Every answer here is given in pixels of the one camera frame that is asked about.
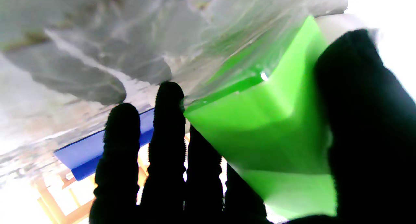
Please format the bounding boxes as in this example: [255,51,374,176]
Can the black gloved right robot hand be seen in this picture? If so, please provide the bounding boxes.
[89,29,416,224]

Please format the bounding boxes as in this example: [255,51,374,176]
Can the green square jar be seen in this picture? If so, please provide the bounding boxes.
[184,15,338,219]

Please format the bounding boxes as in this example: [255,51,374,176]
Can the blue plastic scraper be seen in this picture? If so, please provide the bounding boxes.
[54,108,155,181]

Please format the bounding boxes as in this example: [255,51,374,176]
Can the printed room backdrop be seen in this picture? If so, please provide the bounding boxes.
[0,0,416,224]

